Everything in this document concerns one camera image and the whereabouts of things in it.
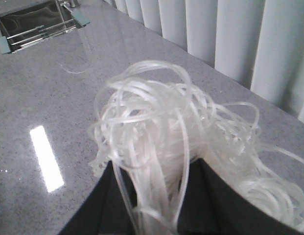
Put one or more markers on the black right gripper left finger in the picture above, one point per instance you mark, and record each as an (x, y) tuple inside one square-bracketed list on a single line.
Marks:
[(103, 212)]

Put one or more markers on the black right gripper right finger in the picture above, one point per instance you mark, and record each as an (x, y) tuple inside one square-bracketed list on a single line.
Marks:
[(212, 207)]

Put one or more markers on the white vermicelli noodle bundle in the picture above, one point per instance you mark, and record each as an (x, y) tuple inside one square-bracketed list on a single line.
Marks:
[(152, 122)]

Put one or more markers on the white pleated curtain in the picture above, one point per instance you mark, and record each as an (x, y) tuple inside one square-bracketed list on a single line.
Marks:
[(258, 43)]

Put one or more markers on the metal sink drying rack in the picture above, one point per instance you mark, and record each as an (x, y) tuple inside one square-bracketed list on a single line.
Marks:
[(41, 30)]

